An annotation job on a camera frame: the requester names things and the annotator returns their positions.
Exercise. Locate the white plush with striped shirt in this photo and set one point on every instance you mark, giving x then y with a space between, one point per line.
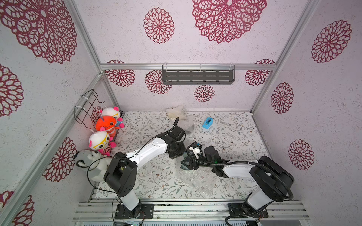
102 142

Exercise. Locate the grey plush koala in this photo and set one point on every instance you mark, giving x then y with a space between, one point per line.
94 163

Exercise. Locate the red monster plush toy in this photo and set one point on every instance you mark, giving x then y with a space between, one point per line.
108 123

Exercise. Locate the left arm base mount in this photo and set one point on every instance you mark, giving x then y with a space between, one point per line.
141 211

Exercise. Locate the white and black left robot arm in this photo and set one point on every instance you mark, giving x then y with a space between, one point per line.
122 171

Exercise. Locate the blue tape dispenser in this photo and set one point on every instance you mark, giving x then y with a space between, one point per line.
208 123

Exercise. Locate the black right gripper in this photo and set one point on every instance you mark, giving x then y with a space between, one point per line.
188 161

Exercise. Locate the grey slotted wall shelf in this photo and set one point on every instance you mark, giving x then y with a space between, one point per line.
198 76

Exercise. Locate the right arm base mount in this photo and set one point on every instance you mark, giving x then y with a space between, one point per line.
244 210

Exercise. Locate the white plush with blue dots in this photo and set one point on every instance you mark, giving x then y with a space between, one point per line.
115 113

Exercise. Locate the black wire wall basket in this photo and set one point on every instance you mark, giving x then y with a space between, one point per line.
88 113

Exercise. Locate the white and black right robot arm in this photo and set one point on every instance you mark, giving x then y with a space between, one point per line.
273 181

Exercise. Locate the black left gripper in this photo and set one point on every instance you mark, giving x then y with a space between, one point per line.
172 155

